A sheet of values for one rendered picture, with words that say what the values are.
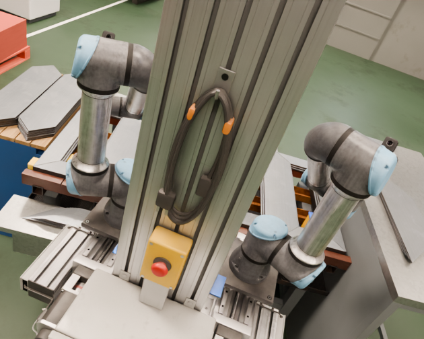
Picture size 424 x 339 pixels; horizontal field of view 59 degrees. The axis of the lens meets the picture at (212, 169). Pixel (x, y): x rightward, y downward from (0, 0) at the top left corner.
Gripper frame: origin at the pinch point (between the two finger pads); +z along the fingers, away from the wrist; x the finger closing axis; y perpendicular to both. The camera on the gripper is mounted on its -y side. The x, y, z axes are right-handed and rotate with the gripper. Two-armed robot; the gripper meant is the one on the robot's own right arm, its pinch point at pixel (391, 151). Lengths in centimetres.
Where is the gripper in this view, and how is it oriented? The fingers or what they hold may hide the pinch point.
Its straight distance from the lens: 161.7
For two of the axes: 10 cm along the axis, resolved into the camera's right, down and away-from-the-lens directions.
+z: 6.4, -3.1, 7.0
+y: -1.7, 8.3, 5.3
